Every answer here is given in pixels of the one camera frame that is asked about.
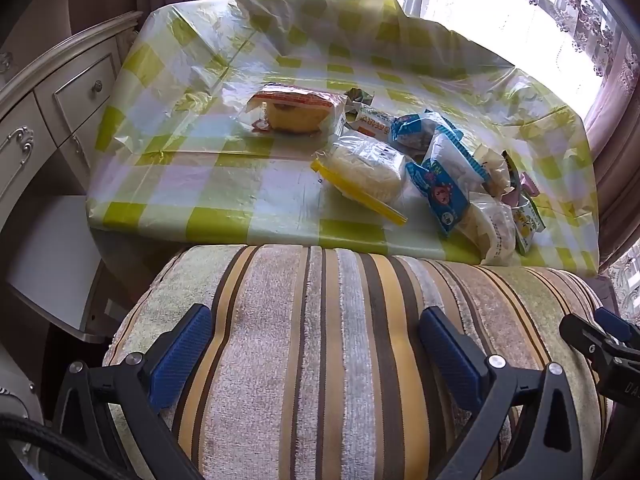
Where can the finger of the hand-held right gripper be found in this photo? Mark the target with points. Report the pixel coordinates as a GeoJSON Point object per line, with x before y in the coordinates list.
{"type": "Point", "coordinates": [615, 324]}
{"type": "Point", "coordinates": [582, 335]}

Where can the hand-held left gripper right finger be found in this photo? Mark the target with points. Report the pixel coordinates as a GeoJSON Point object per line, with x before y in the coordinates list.
{"type": "Point", "coordinates": [450, 355]}

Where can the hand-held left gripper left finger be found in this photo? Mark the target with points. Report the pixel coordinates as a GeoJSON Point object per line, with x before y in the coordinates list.
{"type": "Point", "coordinates": [182, 355]}

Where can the sheer lace curtain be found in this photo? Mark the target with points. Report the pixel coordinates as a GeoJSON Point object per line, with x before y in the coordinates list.
{"type": "Point", "coordinates": [565, 5]}
{"type": "Point", "coordinates": [627, 285]}

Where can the striped sofa cushion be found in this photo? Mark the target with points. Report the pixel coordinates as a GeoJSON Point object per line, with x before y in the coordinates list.
{"type": "Point", "coordinates": [325, 360]}

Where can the green yellow snack packet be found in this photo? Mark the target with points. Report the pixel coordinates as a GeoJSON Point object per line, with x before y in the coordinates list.
{"type": "Point", "coordinates": [527, 222]}

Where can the white round bun packet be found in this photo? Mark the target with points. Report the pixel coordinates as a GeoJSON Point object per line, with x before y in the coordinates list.
{"type": "Point", "coordinates": [492, 232]}

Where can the white board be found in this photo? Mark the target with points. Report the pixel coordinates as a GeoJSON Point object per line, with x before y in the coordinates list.
{"type": "Point", "coordinates": [55, 260]}

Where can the small pink packet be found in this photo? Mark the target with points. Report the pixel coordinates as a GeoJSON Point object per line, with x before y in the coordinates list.
{"type": "Point", "coordinates": [529, 185]}

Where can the blue cartoon bun packet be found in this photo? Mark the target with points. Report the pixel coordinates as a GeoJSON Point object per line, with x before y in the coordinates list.
{"type": "Point", "coordinates": [440, 195]}

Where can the checked plastic tablecloth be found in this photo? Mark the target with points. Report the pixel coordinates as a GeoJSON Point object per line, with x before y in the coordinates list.
{"type": "Point", "coordinates": [225, 185]}

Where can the cream snack packet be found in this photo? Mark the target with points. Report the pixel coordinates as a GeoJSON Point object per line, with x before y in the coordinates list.
{"type": "Point", "coordinates": [492, 162]}

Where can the white bread packet yellow strip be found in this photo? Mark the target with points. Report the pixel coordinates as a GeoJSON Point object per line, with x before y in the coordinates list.
{"type": "Point", "coordinates": [367, 172]}

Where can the blue white bun packet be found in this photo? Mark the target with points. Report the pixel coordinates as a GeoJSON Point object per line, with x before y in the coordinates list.
{"type": "Point", "coordinates": [415, 130]}

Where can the red white snack packet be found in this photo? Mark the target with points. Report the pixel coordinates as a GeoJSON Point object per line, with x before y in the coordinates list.
{"type": "Point", "coordinates": [372, 122]}

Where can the yellow cake packet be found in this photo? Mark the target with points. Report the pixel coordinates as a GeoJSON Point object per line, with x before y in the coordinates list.
{"type": "Point", "coordinates": [295, 112]}

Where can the crumpled green wrapper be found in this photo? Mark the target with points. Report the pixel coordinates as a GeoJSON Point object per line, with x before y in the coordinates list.
{"type": "Point", "coordinates": [361, 96]}

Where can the cream carved dresser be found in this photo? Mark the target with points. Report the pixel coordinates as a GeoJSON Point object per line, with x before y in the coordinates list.
{"type": "Point", "coordinates": [55, 110]}

